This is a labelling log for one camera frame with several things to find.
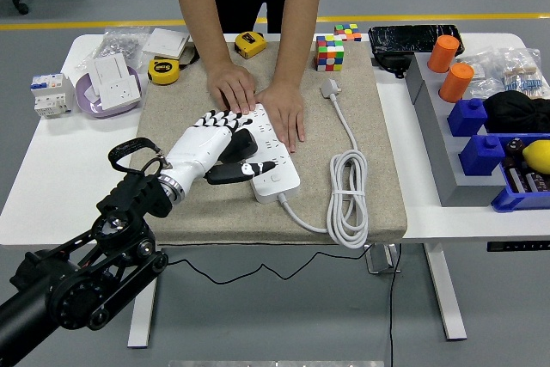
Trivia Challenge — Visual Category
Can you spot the person's left hand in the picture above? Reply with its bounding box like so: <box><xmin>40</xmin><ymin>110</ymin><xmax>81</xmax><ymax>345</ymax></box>
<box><xmin>256</xmin><ymin>81</ymin><xmax>307</xmax><ymax>154</ymax></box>

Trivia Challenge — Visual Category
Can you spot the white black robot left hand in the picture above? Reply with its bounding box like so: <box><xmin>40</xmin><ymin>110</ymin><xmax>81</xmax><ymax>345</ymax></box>
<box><xmin>164</xmin><ymin>110</ymin><xmax>278</xmax><ymax>191</ymax></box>

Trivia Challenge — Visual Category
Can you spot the person's right hand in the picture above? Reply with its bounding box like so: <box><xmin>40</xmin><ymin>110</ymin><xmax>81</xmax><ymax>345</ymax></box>
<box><xmin>206</xmin><ymin>61</ymin><xmax>259</xmax><ymax>117</ymax></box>

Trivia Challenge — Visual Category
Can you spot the black plug with cord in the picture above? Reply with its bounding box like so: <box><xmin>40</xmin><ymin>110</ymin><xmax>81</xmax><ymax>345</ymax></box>
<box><xmin>161</xmin><ymin>128</ymin><xmax>375</xmax><ymax>285</ymax></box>

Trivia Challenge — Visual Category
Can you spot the white power strip with cord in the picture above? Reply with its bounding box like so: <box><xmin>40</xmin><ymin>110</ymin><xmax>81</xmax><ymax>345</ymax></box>
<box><xmin>228</xmin><ymin>77</ymin><xmax>370</xmax><ymax>250</ymax></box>

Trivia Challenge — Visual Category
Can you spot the square yellow tape measure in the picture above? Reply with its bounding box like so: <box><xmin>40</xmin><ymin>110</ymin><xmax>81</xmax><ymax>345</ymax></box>
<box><xmin>234</xmin><ymin>30</ymin><xmax>267</xmax><ymax>60</ymax></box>

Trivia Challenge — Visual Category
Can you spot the grey-brown mat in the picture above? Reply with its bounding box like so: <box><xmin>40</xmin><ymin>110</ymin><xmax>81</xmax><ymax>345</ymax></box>
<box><xmin>128</xmin><ymin>38</ymin><xmax>408</xmax><ymax>247</ymax></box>

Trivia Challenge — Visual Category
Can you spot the round yellow tape measure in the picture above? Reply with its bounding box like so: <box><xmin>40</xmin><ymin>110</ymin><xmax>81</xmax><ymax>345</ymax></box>
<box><xmin>147</xmin><ymin>57</ymin><xmax>180</xmax><ymax>86</ymax></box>

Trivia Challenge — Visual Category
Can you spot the large colourful puzzle cube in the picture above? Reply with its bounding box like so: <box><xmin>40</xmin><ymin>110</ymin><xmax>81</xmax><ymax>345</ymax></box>
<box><xmin>315</xmin><ymin>34</ymin><xmax>345</xmax><ymax>72</ymax></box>

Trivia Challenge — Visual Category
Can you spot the small colourful puzzle cube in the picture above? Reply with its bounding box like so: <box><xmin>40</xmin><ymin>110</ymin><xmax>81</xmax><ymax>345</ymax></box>
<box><xmin>333</xmin><ymin>23</ymin><xmax>362</xmax><ymax>43</ymax></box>

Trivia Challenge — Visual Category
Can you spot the small black device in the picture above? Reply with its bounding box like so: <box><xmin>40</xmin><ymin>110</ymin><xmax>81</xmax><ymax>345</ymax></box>
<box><xmin>372</xmin><ymin>53</ymin><xmax>413</xmax><ymax>79</ymax></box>

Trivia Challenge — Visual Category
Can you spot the purple bowl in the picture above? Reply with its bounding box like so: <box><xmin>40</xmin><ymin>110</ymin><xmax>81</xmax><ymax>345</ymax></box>
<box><xmin>75</xmin><ymin>66</ymin><xmax>144</xmax><ymax>119</ymax></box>

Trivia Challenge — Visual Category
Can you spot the clear bag of screws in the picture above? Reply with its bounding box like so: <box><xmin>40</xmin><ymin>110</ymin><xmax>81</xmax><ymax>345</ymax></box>
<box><xmin>76</xmin><ymin>27</ymin><xmax>151</xmax><ymax>71</ymax></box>

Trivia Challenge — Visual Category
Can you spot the black plastic tray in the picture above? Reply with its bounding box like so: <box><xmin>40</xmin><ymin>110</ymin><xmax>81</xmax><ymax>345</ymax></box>
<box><xmin>368</xmin><ymin>24</ymin><xmax>466</xmax><ymax>58</ymax></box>

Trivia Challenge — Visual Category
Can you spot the grey stepped stand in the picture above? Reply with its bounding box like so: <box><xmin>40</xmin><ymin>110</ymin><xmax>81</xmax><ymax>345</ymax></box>
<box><xmin>406</xmin><ymin>52</ymin><xmax>508</xmax><ymax>208</ymax></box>

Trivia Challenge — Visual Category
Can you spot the white circuit breaker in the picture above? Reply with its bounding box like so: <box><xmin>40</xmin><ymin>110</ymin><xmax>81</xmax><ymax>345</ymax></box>
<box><xmin>29</xmin><ymin>73</ymin><xmax>76</xmax><ymax>120</ymax></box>

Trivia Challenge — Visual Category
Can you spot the orange cylinder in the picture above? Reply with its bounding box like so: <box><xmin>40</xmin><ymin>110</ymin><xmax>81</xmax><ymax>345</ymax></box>
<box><xmin>437</xmin><ymin>62</ymin><xmax>475</xmax><ymax>104</ymax></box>
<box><xmin>426</xmin><ymin>34</ymin><xmax>461</xmax><ymax>74</ymax></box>

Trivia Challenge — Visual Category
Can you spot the white table leg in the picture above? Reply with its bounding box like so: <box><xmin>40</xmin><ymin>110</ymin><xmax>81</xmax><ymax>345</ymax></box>
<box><xmin>127</xmin><ymin>248</ymin><xmax>163</xmax><ymax>349</ymax></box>
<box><xmin>423</xmin><ymin>242</ymin><xmax>468</xmax><ymax>341</ymax></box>

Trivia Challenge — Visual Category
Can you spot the blue block with knob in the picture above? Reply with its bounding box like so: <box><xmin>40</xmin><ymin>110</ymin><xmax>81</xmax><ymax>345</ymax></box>
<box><xmin>457</xmin><ymin>133</ymin><xmax>506</xmax><ymax>177</ymax></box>
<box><xmin>446</xmin><ymin>98</ymin><xmax>489</xmax><ymax>138</ymax></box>

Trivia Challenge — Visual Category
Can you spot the clear bag of small parts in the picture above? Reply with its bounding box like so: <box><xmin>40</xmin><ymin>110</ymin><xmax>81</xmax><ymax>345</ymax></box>
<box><xmin>457</xmin><ymin>52</ymin><xmax>504</xmax><ymax>100</ymax></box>

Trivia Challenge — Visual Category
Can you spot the black cloth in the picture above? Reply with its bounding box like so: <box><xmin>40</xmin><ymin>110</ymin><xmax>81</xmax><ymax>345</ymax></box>
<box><xmin>481</xmin><ymin>90</ymin><xmax>550</xmax><ymax>135</ymax></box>

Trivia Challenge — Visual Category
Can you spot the blue plastic bin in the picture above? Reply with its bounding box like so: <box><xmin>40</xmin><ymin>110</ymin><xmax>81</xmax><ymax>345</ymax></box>
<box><xmin>491</xmin><ymin>133</ymin><xmax>550</xmax><ymax>213</ymax></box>

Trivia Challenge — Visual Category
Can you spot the clear bag of resistors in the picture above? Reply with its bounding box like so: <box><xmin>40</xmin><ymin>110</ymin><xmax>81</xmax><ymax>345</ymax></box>
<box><xmin>498</xmin><ymin>46</ymin><xmax>549</xmax><ymax>100</ymax></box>

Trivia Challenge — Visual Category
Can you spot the yellow lemon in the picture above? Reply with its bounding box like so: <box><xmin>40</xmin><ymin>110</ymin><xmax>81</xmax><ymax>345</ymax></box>
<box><xmin>521</xmin><ymin>139</ymin><xmax>550</xmax><ymax>175</ymax></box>

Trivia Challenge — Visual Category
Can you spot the black table control panel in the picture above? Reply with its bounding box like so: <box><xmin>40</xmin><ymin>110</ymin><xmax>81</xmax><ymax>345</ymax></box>
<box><xmin>486</xmin><ymin>240</ymin><xmax>550</xmax><ymax>253</ymax></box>

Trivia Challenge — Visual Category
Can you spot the white flat switch box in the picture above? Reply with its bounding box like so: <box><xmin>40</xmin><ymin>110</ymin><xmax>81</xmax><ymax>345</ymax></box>
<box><xmin>141</xmin><ymin>28</ymin><xmax>190</xmax><ymax>59</ymax></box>

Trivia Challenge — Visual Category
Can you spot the white wall socket panel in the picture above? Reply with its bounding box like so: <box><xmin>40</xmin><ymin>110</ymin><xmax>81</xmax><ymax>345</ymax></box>
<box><xmin>97</xmin><ymin>76</ymin><xmax>143</xmax><ymax>111</ymax></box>

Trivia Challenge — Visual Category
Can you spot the white wall switch panel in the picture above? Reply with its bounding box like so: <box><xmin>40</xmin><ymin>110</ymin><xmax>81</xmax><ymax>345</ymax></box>
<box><xmin>88</xmin><ymin>53</ymin><xmax>132</xmax><ymax>93</ymax></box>

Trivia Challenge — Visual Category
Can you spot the metal bracket under table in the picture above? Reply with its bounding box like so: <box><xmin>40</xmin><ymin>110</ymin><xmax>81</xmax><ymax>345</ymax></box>
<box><xmin>364</xmin><ymin>242</ymin><xmax>403</xmax><ymax>276</ymax></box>

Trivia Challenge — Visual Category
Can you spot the black hanging cable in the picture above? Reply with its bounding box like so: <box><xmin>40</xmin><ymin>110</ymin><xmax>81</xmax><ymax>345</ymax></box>
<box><xmin>388</xmin><ymin>242</ymin><xmax>403</xmax><ymax>367</ymax></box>

